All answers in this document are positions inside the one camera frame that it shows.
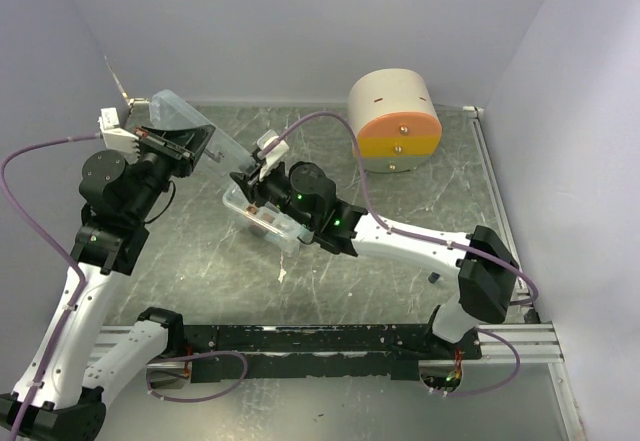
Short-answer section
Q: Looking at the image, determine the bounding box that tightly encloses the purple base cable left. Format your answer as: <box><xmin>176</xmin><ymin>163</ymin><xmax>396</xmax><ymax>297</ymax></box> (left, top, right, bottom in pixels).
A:
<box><xmin>145</xmin><ymin>351</ymin><xmax>249</xmax><ymax>403</ymax></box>

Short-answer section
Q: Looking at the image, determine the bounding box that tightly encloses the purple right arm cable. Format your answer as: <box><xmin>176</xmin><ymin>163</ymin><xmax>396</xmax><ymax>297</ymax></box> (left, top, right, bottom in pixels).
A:
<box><xmin>257</xmin><ymin>112</ymin><xmax>541</xmax><ymax>307</ymax></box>

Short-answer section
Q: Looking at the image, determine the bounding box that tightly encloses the clear plastic box lid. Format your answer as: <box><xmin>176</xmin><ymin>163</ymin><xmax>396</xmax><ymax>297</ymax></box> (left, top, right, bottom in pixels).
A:
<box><xmin>149</xmin><ymin>90</ymin><xmax>254</xmax><ymax>177</ymax></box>

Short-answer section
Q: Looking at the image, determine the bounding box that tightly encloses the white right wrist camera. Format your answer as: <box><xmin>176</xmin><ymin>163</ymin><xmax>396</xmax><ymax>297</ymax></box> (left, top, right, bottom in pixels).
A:
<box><xmin>257</xmin><ymin>129</ymin><xmax>290</xmax><ymax>181</ymax></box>

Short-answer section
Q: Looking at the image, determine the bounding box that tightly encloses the round drawer cabinet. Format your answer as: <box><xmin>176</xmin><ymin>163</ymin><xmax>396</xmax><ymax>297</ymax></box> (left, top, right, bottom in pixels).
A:
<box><xmin>347</xmin><ymin>68</ymin><xmax>442</xmax><ymax>173</ymax></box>

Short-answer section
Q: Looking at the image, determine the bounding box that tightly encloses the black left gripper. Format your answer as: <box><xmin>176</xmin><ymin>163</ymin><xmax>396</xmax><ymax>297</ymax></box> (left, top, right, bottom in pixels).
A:
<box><xmin>128</xmin><ymin>123</ymin><xmax>216</xmax><ymax>222</ymax></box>

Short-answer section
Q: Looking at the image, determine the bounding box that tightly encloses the clear plastic storage box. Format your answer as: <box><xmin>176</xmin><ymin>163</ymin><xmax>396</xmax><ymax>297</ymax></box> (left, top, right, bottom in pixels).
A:
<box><xmin>222</xmin><ymin>180</ymin><xmax>314</xmax><ymax>256</ymax></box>

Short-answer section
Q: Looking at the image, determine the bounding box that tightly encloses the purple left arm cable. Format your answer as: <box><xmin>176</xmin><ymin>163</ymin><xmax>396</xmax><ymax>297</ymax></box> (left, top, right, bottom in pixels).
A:
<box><xmin>0</xmin><ymin>133</ymin><xmax>101</xmax><ymax>432</ymax></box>

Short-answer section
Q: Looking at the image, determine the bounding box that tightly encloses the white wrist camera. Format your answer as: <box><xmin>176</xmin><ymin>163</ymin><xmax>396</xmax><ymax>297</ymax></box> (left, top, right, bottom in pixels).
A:
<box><xmin>98</xmin><ymin>107</ymin><xmax>139</xmax><ymax>154</ymax></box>
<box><xmin>257</xmin><ymin>129</ymin><xmax>290</xmax><ymax>181</ymax></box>

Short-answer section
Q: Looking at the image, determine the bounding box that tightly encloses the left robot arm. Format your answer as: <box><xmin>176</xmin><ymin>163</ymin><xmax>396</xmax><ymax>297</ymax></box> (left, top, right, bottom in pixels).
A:
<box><xmin>1</xmin><ymin>126</ymin><xmax>215</xmax><ymax>440</ymax></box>

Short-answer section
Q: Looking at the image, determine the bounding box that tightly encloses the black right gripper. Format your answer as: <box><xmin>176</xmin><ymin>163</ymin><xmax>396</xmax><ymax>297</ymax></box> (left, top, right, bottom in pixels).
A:
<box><xmin>230</xmin><ymin>159</ymin><xmax>315</xmax><ymax>230</ymax></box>

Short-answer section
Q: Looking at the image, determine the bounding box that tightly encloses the clear compartment tray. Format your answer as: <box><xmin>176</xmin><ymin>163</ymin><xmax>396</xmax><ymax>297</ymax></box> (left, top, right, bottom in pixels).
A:
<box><xmin>224</xmin><ymin>183</ymin><xmax>311</xmax><ymax>242</ymax></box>

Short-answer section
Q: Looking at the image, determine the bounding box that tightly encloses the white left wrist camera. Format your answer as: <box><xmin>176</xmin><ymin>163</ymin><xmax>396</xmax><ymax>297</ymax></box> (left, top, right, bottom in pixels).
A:
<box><xmin>98</xmin><ymin>107</ymin><xmax>139</xmax><ymax>154</ymax></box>

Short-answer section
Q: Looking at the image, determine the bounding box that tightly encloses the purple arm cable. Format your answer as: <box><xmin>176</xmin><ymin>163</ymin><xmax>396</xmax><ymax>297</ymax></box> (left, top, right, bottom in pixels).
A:
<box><xmin>0</xmin><ymin>133</ymin><xmax>101</xmax><ymax>432</ymax></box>
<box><xmin>257</xmin><ymin>112</ymin><xmax>541</xmax><ymax>307</ymax></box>

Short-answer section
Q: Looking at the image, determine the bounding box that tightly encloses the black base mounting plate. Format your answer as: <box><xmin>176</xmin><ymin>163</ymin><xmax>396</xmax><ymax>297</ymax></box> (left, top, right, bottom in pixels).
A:
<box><xmin>152</xmin><ymin>324</ymin><xmax>481</xmax><ymax>383</ymax></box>

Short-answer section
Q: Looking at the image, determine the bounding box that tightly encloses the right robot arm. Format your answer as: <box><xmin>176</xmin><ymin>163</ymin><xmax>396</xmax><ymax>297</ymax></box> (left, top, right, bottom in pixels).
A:
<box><xmin>231</xmin><ymin>162</ymin><xmax>518</xmax><ymax>359</ymax></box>

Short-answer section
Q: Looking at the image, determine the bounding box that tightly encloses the small dark blue cap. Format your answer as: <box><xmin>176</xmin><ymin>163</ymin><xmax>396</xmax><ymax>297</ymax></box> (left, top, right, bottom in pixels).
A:
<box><xmin>428</xmin><ymin>273</ymin><xmax>441</xmax><ymax>284</ymax></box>

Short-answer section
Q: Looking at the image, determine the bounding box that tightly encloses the aluminium frame rail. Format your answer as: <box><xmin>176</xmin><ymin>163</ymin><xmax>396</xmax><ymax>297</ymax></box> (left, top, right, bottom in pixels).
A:
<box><xmin>463</xmin><ymin>106</ymin><xmax>564</xmax><ymax>364</ymax></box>

